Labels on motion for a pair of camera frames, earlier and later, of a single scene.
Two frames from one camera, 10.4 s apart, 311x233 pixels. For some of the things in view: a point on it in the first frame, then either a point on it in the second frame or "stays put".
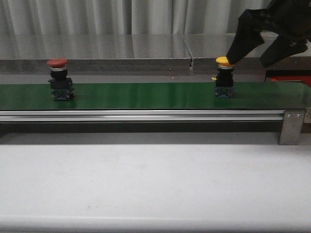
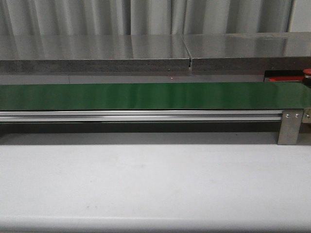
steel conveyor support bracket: x=292 y=124 stays put
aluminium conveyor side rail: x=135 y=116 stays put
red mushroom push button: x=61 y=87 to x=306 y=80
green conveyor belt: x=158 y=96 stays put
